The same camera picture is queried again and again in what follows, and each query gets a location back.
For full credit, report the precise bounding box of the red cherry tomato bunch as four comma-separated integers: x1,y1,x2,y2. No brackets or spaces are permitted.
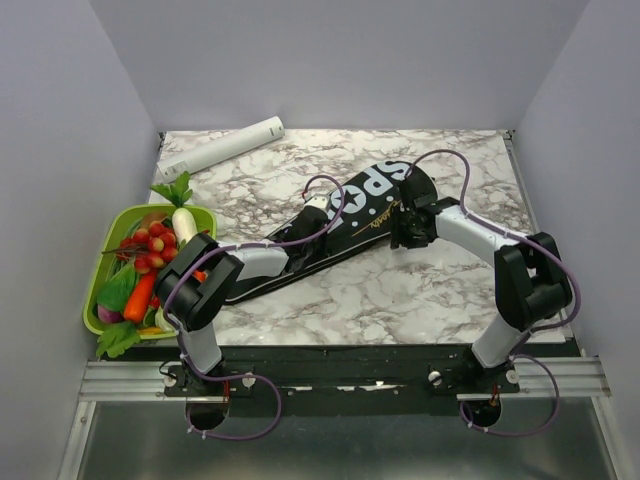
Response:
115,220,178,275

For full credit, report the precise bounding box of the white shuttlecock tube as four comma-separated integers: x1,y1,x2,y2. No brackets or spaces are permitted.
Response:
158,116,285,182

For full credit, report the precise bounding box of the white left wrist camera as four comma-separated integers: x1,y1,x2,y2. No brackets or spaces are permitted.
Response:
305,195,330,212

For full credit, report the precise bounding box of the white radish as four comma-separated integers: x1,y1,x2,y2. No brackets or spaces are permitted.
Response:
171,207,198,245

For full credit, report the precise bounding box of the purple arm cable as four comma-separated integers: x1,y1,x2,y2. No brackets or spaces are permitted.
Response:
163,174,346,443
404,149,584,437

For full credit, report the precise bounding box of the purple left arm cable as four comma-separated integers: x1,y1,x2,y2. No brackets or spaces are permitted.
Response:
163,174,346,443

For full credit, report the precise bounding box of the orange carrot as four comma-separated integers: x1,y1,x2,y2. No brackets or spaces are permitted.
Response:
123,271,157,324

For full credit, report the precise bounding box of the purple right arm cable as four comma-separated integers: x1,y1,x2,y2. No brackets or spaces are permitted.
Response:
404,149,584,437

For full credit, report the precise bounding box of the green leafy vegetable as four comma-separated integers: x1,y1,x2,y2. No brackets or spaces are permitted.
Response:
96,264,138,312

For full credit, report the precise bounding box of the green vegetable tray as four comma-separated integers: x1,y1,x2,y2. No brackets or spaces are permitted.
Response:
81,203,218,342

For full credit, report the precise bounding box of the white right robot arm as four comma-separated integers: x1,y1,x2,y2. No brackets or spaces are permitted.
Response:
391,169,573,392

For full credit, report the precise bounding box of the purple onion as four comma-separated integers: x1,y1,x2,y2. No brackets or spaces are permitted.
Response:
97,305,124,325

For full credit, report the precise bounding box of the black sport racket bag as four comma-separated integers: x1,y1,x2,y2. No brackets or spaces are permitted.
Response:
225,160,436,305

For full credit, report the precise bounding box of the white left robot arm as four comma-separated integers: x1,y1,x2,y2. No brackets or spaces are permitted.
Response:
153,203,331,395

